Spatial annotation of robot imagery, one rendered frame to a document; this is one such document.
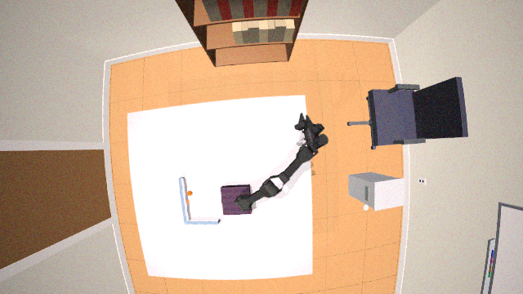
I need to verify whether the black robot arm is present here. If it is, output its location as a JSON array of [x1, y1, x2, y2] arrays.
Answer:
[[234, 123, 329, 212]]

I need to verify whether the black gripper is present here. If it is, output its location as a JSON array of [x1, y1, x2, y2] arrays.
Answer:
[[293, 113, 316, 141]]

